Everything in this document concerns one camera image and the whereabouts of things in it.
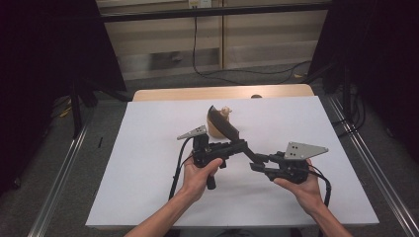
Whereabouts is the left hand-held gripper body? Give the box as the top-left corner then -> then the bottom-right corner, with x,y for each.
176,124 -> 235,191

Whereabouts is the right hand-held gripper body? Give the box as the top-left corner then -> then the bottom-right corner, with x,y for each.
268,141 -> 330,185

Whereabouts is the tan cup with figure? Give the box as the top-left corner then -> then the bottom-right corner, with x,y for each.
206,106 -> 233,139

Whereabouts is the person's left hand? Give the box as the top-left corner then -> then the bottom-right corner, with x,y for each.
180,157 -> 224,202

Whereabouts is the person's right hand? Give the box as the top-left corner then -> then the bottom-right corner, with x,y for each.
273,159 -> 326,215

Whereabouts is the white table sheet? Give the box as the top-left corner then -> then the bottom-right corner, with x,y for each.
85,95 -> 379,228

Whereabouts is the black metal stand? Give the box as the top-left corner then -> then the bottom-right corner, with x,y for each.
69,77 -> 100,139
324,62 -> 353,121

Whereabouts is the black horizontal bar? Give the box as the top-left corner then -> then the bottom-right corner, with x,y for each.
98,2 -> 334,24

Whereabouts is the dark curtain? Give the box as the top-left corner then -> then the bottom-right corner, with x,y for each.
307,0 -> 419,162
0,0 -> 127,198

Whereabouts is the left hand-held gripper cable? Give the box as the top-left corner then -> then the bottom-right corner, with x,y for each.
168,135 -> 196,201

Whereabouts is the hand-held gripper cable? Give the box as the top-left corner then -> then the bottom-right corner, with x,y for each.
168,135 -> 196,201
307,163 -> 332,208

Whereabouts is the right hand-held gripper cable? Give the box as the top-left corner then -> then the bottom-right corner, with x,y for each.
307,163 -> 332,208

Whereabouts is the long black floor cable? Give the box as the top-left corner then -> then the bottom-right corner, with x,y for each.
192,14 -> 313,86

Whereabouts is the bundle of black cables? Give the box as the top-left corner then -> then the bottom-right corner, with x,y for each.
331,93 -> 368,138

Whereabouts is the aluminium rail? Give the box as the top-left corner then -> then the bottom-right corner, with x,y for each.
325,94 -> 419,237
27,122 -> 90,237

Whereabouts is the white wall socket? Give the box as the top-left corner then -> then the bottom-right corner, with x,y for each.
188,0 -> 212,9

